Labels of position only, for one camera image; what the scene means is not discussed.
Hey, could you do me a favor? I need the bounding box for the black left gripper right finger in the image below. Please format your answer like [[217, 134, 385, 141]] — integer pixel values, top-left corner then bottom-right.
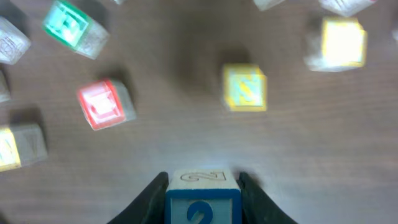
[[237, 172, 297, 224]]

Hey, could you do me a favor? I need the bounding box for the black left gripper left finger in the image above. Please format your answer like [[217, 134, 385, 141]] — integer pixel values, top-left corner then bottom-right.
[[108, 172, 169, 224]]

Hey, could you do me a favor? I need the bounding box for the blue number 2 block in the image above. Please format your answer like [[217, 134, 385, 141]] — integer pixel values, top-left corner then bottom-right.
[[164, 169, 243, 224]]

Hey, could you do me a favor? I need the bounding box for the red letter U block middle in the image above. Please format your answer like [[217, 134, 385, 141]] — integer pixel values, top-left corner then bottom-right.
[[77, 79, 136, 131]]

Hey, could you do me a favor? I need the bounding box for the yellow letter S block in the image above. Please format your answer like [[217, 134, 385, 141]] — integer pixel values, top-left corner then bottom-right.
[[222, 63, 267, 112]]

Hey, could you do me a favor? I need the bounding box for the yellow block left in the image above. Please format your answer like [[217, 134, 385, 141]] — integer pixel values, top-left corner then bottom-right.
[[1, 123, 48, 172]]

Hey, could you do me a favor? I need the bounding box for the yellow letter O block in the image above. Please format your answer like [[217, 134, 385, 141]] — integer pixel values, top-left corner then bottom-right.
[[303, 17, 368, 72]]

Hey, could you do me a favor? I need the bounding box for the green letter F block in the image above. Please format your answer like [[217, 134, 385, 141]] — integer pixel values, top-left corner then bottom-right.
[[42, 1, 109, 60]]

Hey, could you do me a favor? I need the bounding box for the yellow block upper middle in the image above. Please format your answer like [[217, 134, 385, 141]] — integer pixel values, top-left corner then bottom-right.
[[253, 0, 285, 11]]

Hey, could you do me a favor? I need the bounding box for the blue letter P block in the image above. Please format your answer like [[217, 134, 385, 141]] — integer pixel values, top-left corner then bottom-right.
[[0, 17, 31, 65]]

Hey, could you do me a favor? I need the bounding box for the red letter I block upper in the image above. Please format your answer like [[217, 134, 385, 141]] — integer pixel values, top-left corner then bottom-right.
[[318, 0, 377, 17]]

